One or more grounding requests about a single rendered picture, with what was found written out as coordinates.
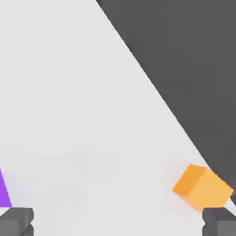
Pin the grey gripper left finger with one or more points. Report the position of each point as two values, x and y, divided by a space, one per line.
16 219

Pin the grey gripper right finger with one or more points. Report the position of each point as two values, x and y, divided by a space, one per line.
219 223

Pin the small purple cube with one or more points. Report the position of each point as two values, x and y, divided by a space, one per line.
4 193

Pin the small orange cube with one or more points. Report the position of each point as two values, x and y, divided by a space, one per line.
204 188

